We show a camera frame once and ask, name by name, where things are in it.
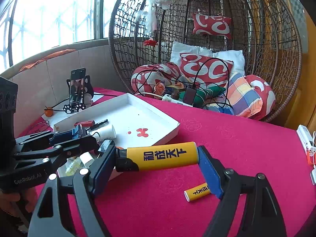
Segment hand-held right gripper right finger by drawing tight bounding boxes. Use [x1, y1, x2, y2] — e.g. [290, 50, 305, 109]
[197, 145, 287, 237]

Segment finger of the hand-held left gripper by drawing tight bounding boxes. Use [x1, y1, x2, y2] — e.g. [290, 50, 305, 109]
[16, 128, 89, 151]
[13, 136, 98, 176]

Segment small red patterned pillow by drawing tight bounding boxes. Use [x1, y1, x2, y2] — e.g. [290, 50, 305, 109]
[192, 12, 232, 40]

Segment window with lattice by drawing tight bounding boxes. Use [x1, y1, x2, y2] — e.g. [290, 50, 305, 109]
[0, 0, 116, 74]

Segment white feather flower decoration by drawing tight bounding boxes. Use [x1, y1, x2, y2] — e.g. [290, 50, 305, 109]
[136, 0, 177, 34]

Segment black pen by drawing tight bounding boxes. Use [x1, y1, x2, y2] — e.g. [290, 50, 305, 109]
[89, 119, 108, 130]

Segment white cardboard tray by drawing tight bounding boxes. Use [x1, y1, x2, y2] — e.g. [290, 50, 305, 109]
[53, 93, 181, 181]

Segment small white cube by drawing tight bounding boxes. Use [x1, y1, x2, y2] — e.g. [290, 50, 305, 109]
[79, 152, 93, 165]

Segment wicker hanging egg chair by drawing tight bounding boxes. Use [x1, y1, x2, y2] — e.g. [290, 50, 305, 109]
[109, 0, 303, 122]

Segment pink red tablecloth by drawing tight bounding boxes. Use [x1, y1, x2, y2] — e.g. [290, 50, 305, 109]
[17, 87, 316, 237]

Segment black power adapter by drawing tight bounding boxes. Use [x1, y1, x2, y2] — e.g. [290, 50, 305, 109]
[183, 87, 197, 105]

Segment orange cloth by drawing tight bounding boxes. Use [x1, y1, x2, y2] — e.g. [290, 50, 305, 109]
[18, 49, 77, 72]

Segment white power strip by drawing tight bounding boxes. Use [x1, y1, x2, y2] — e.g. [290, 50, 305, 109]
[162, 94, 193, 107]

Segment plaid cushion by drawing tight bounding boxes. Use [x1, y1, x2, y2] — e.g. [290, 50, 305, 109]
[222, 73, 263, 118]

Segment white rectangular box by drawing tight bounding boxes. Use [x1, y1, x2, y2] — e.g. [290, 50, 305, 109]
[296, 125, 312, 151]

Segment white pillow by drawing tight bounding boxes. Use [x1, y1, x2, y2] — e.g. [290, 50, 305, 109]
[170, 41, 245, 77]

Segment red seat cushion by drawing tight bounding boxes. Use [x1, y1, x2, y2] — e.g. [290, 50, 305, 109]
[244, 74, 276, 120]

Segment small blue object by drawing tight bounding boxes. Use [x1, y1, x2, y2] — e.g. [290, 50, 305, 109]
[72, 124, 83, 140]

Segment thin frame eyeglasses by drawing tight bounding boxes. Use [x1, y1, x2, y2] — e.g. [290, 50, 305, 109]
[27, 120, 53, 133]

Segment large yellow lighter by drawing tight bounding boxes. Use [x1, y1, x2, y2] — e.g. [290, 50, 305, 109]
[115, 141, 199, 173]

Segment black smartphone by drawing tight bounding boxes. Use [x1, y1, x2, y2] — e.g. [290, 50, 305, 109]
[69, 68, 87, 106]

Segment green cloth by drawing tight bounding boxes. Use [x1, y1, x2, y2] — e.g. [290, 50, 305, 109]
[179, 87, 226, 105]

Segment person's left hand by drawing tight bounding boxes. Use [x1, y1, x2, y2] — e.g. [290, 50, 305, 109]
[0, 192, 32, 214]

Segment square red patterned cushion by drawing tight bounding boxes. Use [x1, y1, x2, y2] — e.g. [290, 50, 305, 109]
[179, 53, 234, 88]

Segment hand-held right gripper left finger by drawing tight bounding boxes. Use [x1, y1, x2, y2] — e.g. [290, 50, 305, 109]
[28, 139, 116, 237]

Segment black cat phone stand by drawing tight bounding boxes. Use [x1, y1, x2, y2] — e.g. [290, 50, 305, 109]
[63, 76, 94, 114]

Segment small yellow liquid vial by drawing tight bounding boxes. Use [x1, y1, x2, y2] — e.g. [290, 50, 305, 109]
[65, 157, 82, 176]

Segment black charging cable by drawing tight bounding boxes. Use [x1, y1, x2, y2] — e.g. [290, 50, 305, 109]
[134, 57, 235, 109]

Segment white pill bottle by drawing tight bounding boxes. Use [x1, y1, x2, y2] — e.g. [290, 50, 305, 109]
[92, 124, 116, 140]

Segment round red patterned cushion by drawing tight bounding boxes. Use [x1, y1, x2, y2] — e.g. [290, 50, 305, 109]
[131, 63, 183, 97]

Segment black phone cable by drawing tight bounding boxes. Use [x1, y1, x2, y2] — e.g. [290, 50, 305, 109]
[46, 94, 126, 111]

